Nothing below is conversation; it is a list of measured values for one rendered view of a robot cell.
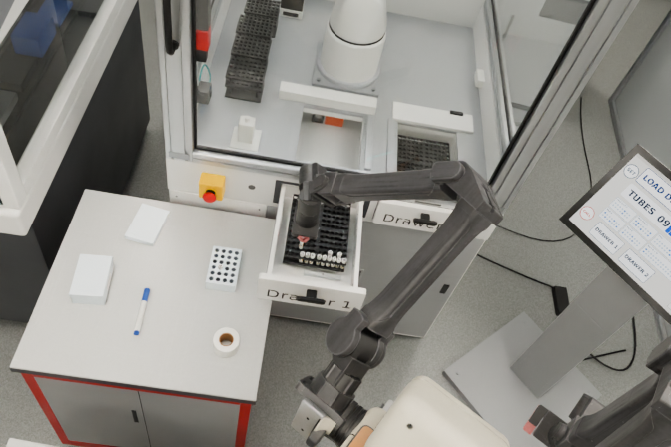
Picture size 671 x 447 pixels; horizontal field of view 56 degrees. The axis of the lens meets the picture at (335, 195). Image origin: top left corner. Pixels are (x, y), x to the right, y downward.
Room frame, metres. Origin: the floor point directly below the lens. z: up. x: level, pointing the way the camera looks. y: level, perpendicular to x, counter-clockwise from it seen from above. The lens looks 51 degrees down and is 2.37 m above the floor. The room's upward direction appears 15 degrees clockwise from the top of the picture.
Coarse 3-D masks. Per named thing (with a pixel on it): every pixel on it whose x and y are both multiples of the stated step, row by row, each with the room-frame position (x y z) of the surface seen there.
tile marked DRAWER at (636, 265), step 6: (624, 252) 1.17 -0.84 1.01; (630, 252) 1.17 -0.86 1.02; (618, 258) 1.16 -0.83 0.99; (624, 258) 1.16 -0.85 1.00; (630, 258) 1.16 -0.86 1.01; (636, 258) 1.16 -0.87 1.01; (624, 264) 1.15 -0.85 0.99; (630, 264) 1.14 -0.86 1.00; (636, 264) 1.14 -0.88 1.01; (642, 264) 1.14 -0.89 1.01; (630, 270) 1.13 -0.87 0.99; (636, 270) 1.13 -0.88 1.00; (642, 270) 1.13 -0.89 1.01; (648, 270) 1.13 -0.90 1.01; (654, 270) 1.12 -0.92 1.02; (636, 276) 1.12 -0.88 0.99; (642, 276) 1.11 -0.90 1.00; (648, 276) 1.11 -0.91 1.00; (642, 282) 1.10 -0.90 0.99
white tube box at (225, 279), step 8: (216, 248) 0.96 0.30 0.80; (224, 248) 0.97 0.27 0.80; (232, 248) 0.98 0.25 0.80; (216, 256) 0.95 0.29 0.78; (224, 256) 0.95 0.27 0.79; (232, 256) 0.95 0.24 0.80; (240, 256) 0.96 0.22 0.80; (216, 264) 0.91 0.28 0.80; (224, 264) 0.92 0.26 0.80; (232, 264) 0.93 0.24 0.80; (208, 272) 0.88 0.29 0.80; (216, 272) 0.89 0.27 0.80; (224, 272) 0.89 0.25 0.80; (232, 272) 0.90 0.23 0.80; (208, 280) 0.86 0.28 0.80; (216, 280) 0.87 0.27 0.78; (224, 280) 0.88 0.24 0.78; (232, 280) 0.88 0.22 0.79; (208, 288) 0.85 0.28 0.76; (216, 288) 0.85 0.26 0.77; (224, 288) 0.86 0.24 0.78; (232, 288) 0.86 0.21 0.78
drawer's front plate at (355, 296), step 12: (264, 276) 0.84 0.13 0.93; (276, 276) 0.85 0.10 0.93; (264, 288) 0.83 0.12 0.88; (276, 288) 0.84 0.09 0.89; (288, 288) 0.84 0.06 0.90; (300, 288) 0.85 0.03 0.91; (312, 288) 0.85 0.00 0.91; (324, 288) 0.85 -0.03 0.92; (336, 288) 0.86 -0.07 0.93; (348, 288) 0.87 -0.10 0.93; (360, 288) 0.88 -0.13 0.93; (276, 300) 0.84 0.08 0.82; (288, 300) 0.84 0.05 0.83; (336, 300) 0.86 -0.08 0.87; (348, 300) 0.86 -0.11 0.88; (360, 300) 0.87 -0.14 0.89
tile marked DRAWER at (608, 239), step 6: (600, 222) 1.25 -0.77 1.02; (594, 228) 1.24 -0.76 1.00; (600, 228) 1.24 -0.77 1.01; (606, 228) 1.23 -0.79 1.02; (594, 234) 1.22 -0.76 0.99; (600, 234) 1.22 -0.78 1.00; (606, 234) 1.22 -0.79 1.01; (612, 234) 1.22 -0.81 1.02; (600, 240) 1.21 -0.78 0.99; (606, 240) 1.21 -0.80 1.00; (612, 240) 1.20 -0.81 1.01; (618, 240) 1.20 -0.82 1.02; (606, 246) 1.19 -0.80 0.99; (612, 246) 1.19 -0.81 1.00; (618, 246) 1.19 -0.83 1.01; (612, 252) 1.18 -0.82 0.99
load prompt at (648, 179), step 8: (648, 168) 1.36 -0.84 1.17; (640, 176) 1.35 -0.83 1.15; (648, 176) 1.34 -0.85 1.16; (656, 176) 1.34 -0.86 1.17; (640, 184) 1.33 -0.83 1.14; (648, 184) 1.32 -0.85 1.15; (656, 184) 1.32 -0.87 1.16; (664, 184) 1.32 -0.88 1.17; (648, 192) 1.31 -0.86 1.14; (656, 192) 1.30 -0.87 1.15; (664, 192) 1.30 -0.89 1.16; (664, 200) 1.28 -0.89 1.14
